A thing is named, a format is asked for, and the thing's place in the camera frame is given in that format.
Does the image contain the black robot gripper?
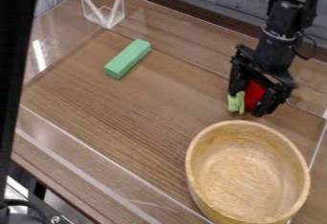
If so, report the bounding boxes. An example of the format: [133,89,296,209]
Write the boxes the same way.
[228,44,297,118]

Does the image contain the black foreground frame post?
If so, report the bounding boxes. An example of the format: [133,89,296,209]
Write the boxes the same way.
[0,0,37,215]

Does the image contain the black metal equipment base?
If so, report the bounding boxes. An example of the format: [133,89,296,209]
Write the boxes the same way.
[4,176,74,224]

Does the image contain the black cable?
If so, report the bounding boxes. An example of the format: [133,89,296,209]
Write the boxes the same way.
[4,197,48,224]

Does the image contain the clear acrylic tray walls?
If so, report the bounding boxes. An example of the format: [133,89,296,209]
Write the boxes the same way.
[12,0,327,224]

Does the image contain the red plush strawberry toy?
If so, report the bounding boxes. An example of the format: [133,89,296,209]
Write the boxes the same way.
[227,80,265,115]

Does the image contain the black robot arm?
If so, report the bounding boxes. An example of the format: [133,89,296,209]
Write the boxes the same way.
[227,0,317,118]

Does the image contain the green rectangular block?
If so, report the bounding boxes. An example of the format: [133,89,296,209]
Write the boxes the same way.
[104,39,152,79]

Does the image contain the light wooden bowl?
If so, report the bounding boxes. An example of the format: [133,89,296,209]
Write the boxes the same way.
[185,120,311,224]

